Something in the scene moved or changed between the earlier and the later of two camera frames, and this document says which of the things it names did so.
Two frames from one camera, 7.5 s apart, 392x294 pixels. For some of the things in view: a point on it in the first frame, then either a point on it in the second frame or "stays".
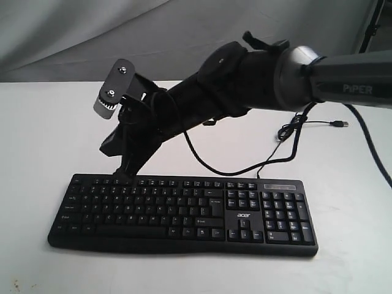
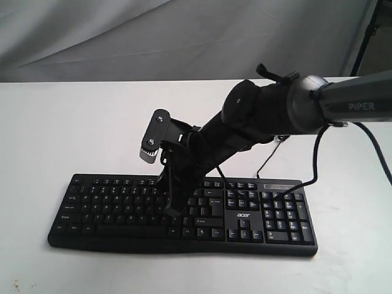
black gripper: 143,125 -> 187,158
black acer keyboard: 269,217 stays
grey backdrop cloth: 70,41 stays
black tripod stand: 372,29 stays
